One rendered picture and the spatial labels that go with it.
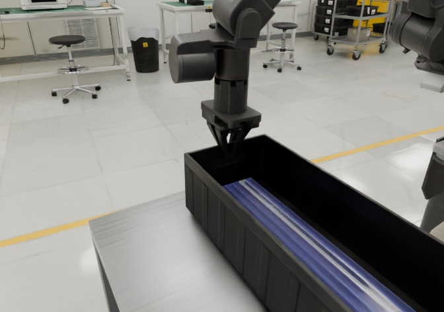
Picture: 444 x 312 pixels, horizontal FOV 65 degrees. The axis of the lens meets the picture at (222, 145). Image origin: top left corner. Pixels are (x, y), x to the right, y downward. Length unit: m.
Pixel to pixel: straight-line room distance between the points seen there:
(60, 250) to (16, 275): 0.20
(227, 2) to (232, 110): 0.17
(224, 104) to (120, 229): 0.28
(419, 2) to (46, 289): 1.62
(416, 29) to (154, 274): 0.65
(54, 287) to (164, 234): 1.16
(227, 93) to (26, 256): 1.53
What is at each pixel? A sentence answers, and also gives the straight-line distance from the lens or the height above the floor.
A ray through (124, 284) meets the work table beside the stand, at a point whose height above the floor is 0.80.
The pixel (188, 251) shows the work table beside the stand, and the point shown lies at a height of 0.80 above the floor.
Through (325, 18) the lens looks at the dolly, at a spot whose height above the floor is 0.41.
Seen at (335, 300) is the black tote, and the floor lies 0.92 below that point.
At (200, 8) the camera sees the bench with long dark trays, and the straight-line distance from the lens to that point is 4.44.
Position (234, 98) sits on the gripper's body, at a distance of 0.56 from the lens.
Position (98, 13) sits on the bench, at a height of 0.77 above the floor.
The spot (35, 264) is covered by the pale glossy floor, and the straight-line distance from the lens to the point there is 1.87.
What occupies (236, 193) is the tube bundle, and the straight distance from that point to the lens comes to 0.61.
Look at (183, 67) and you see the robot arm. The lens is 0.52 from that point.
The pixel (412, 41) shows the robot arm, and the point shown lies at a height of 1.07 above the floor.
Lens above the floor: 1.20
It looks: 27 degrees down
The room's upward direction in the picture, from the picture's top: straight up
